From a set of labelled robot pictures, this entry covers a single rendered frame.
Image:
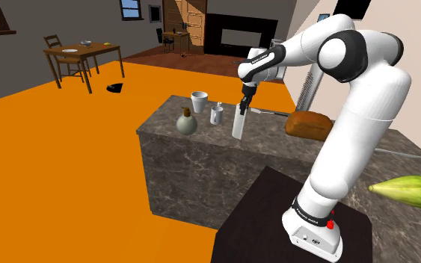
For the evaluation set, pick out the wooden dining table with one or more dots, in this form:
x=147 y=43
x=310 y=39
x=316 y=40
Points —
x=86 y=51

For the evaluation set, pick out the white flared cup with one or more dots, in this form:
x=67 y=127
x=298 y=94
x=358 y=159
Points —
x=198 y=100

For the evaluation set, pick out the black thing on floor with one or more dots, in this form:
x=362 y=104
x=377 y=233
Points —
x=116 y=87

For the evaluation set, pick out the grey metal utensil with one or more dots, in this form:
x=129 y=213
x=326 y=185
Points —
x=396 y=153

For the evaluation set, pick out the tall white rectangular box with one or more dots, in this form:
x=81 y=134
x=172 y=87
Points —
x=238 y=125

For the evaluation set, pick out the dark robot stand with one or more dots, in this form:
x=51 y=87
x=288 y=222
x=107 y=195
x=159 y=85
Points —
x=254 y=218

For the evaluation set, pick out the green yellow squash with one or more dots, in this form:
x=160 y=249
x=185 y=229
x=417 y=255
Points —
x=410 y=191

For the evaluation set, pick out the black wall panel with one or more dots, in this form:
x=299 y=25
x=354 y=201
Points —
x=352 y=8

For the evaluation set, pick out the small wooden desk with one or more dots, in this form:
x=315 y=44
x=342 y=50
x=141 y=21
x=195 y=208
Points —
x=177 y=34

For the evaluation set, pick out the wooden door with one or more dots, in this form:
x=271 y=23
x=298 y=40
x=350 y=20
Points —
x=192 y=18

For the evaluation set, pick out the round grey soap dispenser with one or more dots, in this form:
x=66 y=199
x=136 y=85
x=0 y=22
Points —
x=186 y=125

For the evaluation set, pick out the black fireplace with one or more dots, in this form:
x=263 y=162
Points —
x=213 y=36

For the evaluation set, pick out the small dark framed window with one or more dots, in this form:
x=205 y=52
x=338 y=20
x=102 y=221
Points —
x=130 y=9

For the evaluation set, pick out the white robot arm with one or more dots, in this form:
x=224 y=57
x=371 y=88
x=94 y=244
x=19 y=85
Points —
x=363 y=120

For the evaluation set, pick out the brown bread loaf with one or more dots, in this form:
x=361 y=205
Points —
x=306 y=126

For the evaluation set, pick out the white mug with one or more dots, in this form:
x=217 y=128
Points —
x=216 y=116

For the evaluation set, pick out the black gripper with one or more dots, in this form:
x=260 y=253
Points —
x=249 y=90

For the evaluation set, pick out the wooden chair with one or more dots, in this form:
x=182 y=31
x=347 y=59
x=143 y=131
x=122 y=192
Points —
x=55 y=42

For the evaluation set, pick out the dark wall picture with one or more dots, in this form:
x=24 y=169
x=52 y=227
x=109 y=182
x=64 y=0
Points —
x=155 y=14

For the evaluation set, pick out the dark desk chair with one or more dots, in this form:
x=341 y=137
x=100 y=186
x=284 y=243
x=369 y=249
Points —
x=160 y=36

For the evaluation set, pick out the small blue wall picture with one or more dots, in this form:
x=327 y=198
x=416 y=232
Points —
x=323 y=17

